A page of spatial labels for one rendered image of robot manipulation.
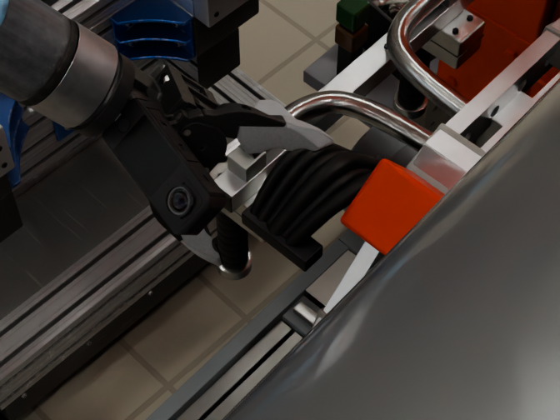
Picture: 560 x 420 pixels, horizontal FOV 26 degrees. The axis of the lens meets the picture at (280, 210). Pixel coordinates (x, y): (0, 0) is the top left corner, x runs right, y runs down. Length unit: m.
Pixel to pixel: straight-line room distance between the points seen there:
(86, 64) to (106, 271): 1.21
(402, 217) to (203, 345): 1.27
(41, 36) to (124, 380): 1.42
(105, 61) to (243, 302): 1.43
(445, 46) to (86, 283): 0.88
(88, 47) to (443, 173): 0.37
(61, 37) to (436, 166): 0.39
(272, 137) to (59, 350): 1.16
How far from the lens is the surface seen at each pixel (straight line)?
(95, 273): 2.12
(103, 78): 0.93
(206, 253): 1.05
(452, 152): 1.13
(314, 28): 2.75
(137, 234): 2.15
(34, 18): 0.91
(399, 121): 1.29
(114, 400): 2.25
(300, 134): 1.01
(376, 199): 1.06
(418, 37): 1.42
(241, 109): 0.98
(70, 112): 0.94
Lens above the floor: 2.02
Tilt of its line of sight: 56 degrees down
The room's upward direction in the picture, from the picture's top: straight up
